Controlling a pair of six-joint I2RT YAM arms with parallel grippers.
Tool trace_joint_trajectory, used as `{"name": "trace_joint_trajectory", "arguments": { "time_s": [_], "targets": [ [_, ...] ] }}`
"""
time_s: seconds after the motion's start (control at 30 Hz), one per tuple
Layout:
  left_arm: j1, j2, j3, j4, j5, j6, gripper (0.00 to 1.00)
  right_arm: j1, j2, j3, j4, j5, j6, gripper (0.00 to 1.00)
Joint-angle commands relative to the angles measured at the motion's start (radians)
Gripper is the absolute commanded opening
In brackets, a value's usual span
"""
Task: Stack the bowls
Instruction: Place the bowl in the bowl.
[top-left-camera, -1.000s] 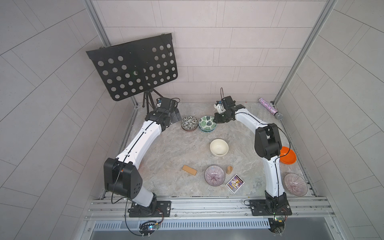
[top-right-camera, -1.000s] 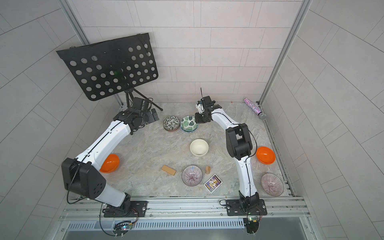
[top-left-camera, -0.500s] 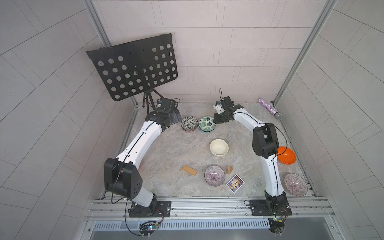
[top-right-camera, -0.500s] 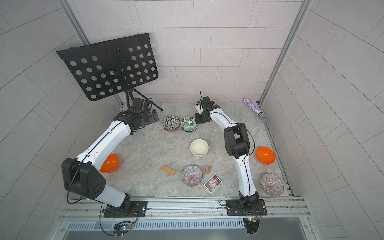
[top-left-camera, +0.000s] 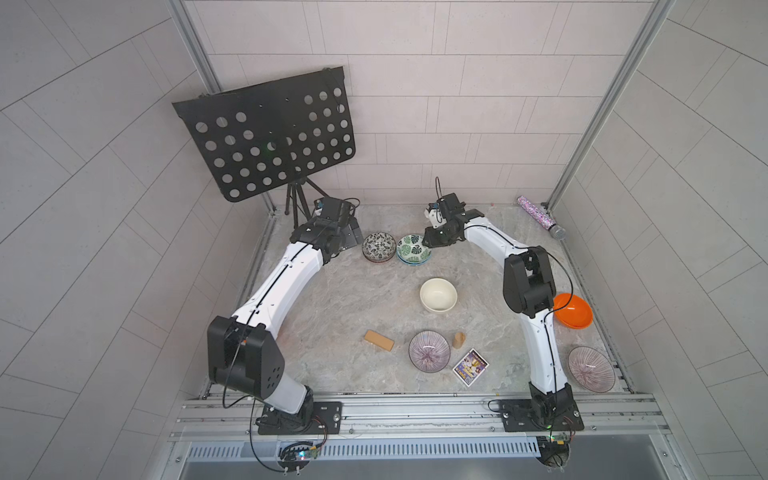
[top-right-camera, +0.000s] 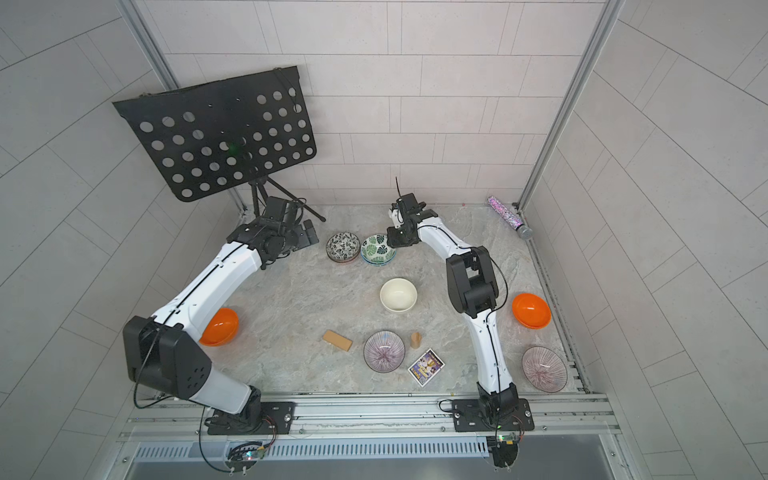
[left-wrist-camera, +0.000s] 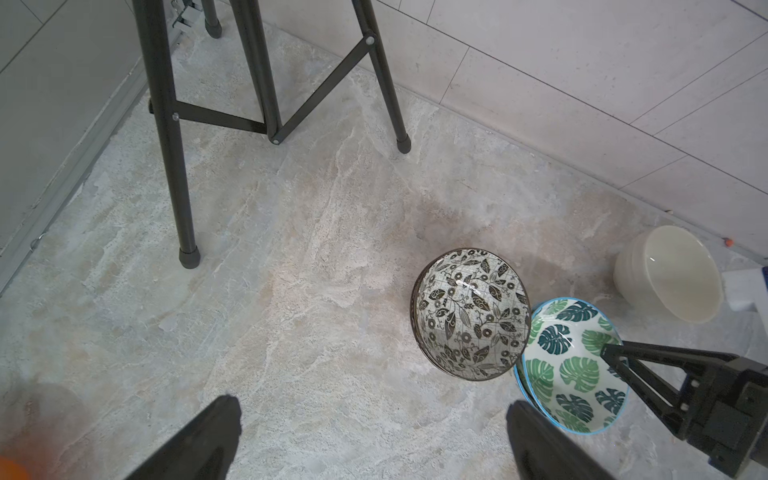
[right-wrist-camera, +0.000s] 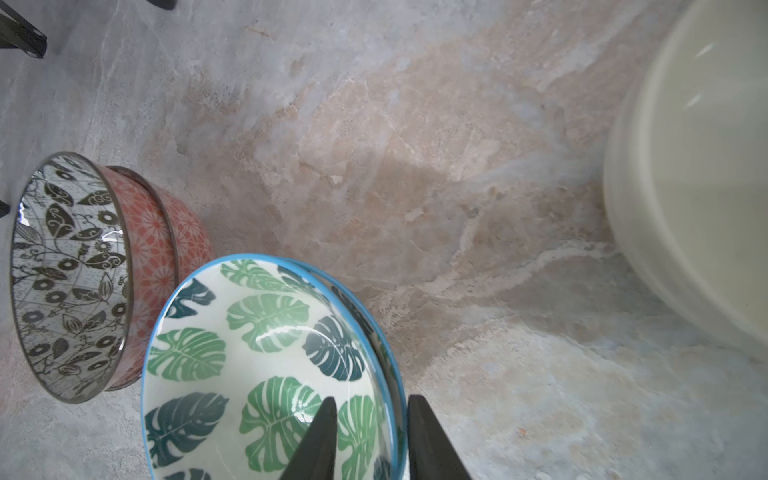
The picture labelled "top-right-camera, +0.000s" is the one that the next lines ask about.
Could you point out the left green circuit board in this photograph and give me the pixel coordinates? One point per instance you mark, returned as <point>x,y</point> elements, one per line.
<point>244,456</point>

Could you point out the purple striped bowl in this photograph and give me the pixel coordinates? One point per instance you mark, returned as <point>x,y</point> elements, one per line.
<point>384,351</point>
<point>544,369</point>

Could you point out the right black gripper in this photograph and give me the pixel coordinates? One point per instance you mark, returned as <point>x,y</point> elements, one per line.
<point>393,239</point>

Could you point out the black perforated music stand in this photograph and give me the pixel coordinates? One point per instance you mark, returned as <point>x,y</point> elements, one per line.
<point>215,136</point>

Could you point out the orange bowl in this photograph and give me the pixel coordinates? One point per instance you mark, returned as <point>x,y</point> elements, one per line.
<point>221,329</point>
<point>531,311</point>

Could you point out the small wooden cylinder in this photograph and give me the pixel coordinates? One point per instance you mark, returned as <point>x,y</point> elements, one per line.
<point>415,340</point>

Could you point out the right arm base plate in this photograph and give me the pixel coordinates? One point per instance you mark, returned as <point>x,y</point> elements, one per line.
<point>472,415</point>

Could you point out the right green circuit board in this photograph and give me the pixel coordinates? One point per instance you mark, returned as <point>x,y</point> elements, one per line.
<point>503,453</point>

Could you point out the right orange bowl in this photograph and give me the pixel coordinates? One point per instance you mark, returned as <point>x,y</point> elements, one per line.
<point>531,311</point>

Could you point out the green circuit board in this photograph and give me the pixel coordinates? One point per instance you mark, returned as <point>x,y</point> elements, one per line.
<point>503,453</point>
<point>244,456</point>

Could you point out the black white patterned bowl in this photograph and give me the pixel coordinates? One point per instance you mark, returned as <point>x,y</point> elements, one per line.
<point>343,247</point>

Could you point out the cream bowl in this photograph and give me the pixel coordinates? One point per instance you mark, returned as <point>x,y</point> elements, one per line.
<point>398,295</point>

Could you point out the purple playing card box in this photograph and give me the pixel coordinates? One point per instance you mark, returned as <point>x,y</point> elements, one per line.
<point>426,367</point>

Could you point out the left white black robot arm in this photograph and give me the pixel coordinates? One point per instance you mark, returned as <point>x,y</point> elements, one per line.
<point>163,351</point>

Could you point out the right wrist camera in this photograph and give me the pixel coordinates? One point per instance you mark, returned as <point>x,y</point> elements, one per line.
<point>396,216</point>

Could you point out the aluminium mounting rail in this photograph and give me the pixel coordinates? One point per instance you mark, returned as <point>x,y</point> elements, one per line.
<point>422,415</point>

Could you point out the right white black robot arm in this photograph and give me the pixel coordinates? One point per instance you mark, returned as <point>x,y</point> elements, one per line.
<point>473,292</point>

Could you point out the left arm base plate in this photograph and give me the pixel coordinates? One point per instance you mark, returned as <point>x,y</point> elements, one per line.
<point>267,418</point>

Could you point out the purple glitter tube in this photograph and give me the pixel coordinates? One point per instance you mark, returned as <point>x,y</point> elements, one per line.
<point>511,218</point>

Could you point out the left orange bowl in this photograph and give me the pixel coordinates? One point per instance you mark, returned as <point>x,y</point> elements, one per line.
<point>221,329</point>

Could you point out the wooden rectangular block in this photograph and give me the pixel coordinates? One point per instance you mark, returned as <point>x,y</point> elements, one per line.
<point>337,340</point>

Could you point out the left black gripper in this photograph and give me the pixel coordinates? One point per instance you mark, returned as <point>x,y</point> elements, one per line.
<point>298,234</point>

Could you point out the green leaf bowl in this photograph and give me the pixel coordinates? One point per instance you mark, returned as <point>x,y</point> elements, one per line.
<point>375,242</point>
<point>378,258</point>

